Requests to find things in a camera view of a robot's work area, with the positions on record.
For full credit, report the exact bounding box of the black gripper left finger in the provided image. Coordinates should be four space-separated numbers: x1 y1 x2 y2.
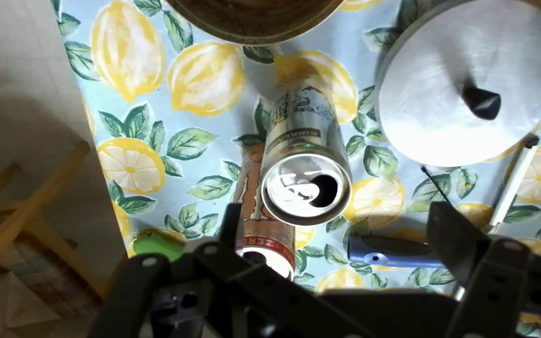
88 200 372 338

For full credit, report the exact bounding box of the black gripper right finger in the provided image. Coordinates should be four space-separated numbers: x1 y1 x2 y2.
427 199 541 338

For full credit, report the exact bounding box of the silver aluminium drink can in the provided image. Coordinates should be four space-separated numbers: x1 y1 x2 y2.
258 78 355 227

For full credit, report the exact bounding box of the red brown drink can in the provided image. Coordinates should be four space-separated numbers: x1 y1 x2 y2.
233 144 299 281

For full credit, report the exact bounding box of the brown round bin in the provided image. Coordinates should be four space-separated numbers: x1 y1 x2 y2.
164 0 348 46

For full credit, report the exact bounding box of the green round object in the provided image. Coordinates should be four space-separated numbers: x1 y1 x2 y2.
132 227 188 262

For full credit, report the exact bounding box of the lemon print tablecloth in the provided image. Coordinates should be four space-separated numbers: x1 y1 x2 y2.
49 0 541 296

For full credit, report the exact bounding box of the wooden lattice chair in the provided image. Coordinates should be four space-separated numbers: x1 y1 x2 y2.
0 140 111 300

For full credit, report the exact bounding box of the blue handled metal tool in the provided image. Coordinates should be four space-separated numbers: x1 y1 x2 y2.
346 232 445 270

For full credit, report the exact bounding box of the thin black wire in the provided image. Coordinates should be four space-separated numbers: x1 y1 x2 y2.
419 163 457 208

